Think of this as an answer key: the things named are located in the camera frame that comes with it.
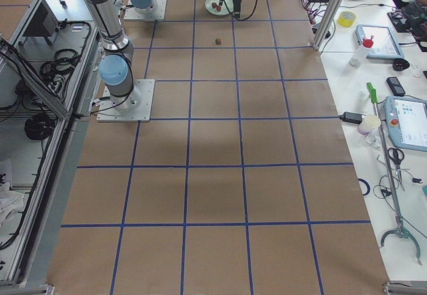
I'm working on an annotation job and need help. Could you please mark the yellow tape roll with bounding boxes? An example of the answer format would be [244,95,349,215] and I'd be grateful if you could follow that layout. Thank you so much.
[337,11,356,28]

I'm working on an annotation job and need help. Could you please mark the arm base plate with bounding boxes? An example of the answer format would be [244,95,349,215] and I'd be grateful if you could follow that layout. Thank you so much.
[123,0,167,21]
[96,79,155,122]

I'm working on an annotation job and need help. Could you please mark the long reach grabber tool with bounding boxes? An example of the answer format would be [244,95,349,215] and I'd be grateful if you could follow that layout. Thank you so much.
[366,81,422,265]

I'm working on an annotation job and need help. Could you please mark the black power adapter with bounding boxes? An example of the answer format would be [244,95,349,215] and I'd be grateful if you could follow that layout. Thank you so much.
[339,111,364,125]

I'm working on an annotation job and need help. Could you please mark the teach pendant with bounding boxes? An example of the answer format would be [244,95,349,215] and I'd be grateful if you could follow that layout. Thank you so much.
[356,24,404,60]
[384,96,426,152]

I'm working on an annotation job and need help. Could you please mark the light green plate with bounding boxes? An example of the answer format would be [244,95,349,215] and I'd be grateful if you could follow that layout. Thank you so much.
[205,0,234,16]

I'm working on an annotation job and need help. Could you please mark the paper cup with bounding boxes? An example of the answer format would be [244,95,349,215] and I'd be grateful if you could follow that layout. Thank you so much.
[358,115,381,135]

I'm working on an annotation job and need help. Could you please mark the teach pendant near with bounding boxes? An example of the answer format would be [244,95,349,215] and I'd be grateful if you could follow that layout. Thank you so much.
[384,96,426,152]

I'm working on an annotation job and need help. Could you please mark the aluminium frame post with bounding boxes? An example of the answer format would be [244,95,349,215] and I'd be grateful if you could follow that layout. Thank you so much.
[312,0,342,51]

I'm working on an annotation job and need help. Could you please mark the teach pendant far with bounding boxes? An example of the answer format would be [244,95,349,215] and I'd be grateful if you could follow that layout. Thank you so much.
[356,24,404,60]

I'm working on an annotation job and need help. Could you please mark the black scissors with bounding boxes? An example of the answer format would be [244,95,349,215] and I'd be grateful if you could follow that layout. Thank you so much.
[388,147,405,190]

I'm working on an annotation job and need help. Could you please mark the clear bottle red cap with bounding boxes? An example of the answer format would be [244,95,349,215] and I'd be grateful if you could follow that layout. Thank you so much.
[349,36,374,67]

